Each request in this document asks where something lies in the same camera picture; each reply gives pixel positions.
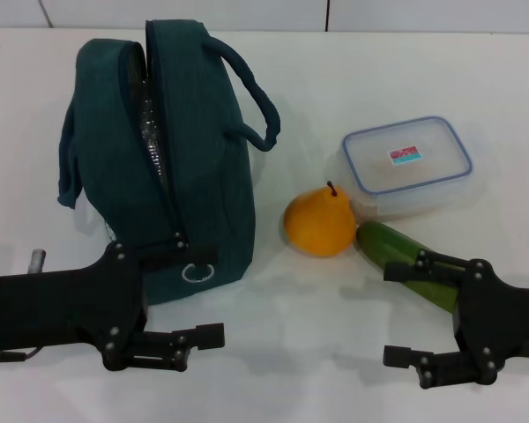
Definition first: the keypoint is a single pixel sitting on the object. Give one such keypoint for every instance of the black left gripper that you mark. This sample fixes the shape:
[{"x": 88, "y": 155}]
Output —
[{"x": 61, "y": 304}]

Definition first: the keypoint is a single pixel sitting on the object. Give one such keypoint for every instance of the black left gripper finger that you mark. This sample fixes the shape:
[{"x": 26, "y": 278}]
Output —
[{"x": 203, "y": 255}]

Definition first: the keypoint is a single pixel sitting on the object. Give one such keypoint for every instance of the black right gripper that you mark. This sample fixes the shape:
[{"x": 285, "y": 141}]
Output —
[{"x": 502, "y": 321}]

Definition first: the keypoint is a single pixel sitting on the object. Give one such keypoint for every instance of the green cucumber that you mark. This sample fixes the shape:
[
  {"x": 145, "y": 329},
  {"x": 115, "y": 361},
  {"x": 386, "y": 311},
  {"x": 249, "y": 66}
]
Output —
[{"x": 392, "y": 247}]

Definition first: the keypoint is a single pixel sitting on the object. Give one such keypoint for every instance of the dark teal insulated lunch bag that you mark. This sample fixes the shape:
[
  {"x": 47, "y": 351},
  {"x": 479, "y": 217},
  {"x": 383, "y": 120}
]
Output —
[{"x": 194, "y": 154}]

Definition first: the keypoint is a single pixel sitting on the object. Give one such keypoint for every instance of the orange yellow pear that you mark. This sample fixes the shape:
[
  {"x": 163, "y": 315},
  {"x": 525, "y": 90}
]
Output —
[{"x": 319, "y": 224}]

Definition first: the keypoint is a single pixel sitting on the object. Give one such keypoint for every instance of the clear container with blue-rimmed lid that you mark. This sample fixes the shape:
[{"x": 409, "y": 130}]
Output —
[{"x": 379, "y": 158}]

